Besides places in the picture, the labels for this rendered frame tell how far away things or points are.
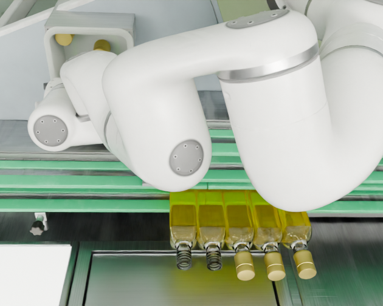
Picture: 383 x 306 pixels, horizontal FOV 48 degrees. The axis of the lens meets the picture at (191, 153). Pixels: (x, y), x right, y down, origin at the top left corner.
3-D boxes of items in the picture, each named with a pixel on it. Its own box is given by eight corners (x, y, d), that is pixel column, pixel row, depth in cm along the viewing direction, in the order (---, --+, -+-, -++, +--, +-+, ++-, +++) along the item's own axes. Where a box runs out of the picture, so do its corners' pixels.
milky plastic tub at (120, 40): (65, 102, 103) (58, 123, 96) (50, 10, 88) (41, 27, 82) (138, 104, 104) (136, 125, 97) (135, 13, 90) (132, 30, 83)
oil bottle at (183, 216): (169, 182, 103) (169, 254, 87) (169, 164, 100) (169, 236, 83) (193, 182, 104) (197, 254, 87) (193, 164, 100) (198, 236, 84)
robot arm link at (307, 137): (391, 11, 40) (391, 57, 28) (403, 141, 45) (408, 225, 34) (250, 40, 46) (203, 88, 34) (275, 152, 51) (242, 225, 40)
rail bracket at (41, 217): (44, 204, 107) (31, 248, 97) (39, 184, 103) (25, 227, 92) (61, 204, 107) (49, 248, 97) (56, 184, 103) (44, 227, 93)
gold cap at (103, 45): (93, 39, 91) (90, 48, 88) (110, 39, 91) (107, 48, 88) (95, 54, 93) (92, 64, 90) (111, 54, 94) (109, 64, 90)
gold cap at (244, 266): (233, 261, 85) (235, 281, 82) (234, 251, 83) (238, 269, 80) (250, 261, 85) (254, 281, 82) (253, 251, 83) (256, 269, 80)
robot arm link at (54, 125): (112, 83, 60) (138, 142, 64) (119, 66, 70) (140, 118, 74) (14, 118, 62) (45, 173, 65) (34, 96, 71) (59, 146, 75)
